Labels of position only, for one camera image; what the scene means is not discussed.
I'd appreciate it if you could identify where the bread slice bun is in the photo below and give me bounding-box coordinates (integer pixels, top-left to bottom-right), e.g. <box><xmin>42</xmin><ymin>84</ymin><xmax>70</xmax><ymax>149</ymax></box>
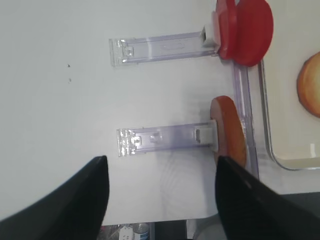
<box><xmin>210</xmin><ymin>95</ymin><xmax>247</xmax><ymax>168</ymax></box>
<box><xmin>296</xmin><ymin>52</ymin><xmax>320</xmax><ymax>118</ymax></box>

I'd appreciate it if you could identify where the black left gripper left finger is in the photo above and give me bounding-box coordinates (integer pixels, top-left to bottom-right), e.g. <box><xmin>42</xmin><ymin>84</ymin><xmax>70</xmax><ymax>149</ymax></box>
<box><xmin>0</xmin><ymin>155</ymin><xmax>110</xmax><ymax>240</ymax></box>

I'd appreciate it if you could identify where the white serving tray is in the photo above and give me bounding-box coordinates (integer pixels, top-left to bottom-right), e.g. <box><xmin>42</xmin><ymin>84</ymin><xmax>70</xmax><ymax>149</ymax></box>
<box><xmin>262</xmin><ymin>0</ymin><xmax>320</xmax><ymax>169</ymax></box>

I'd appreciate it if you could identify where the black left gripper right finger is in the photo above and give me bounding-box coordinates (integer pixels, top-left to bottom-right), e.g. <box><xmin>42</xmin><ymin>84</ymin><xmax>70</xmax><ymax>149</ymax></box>
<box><xmin>215</xmin><ymin>156</ymin><xmax>320</xmax><ymax>240</ymax></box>

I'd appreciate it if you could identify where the plastic water bottle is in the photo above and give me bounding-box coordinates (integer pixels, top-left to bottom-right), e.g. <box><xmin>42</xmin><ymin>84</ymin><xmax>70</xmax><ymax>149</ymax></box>
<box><xmin>132</xmin><ymin>222</ymin><xmax>150</xmax><ymax>240</ymax></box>

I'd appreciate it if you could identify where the clear acrylic pusher track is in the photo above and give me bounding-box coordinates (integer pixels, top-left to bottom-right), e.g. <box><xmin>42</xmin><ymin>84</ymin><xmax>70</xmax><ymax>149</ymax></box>
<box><xmin>116</xmin><ymin>120</ymin><xmax>219</xmax><ymax>157</ymax></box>
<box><xmin>109</xmin><ymin>29</ymin><xmax>221</xmax><ymax>67</ymax></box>

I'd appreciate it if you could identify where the clear acrylic front rail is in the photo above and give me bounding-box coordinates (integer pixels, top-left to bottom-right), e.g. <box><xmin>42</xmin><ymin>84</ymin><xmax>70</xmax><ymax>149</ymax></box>
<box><xmin>233</xmin><ymin>63</ymin><xmax>259</xmax><ymax>179</ymax></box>

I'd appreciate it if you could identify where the red tomato slice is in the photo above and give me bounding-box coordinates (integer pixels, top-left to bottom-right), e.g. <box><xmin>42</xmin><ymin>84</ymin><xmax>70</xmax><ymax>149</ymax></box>
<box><xmin>215</xmin><ymin>0</ymin><xmax>237</xmax><ymax>60</ymax></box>
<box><xmin>233</xmin><ymin>0</ymin><xmax>274</xmax><ymax>67</ymax></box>

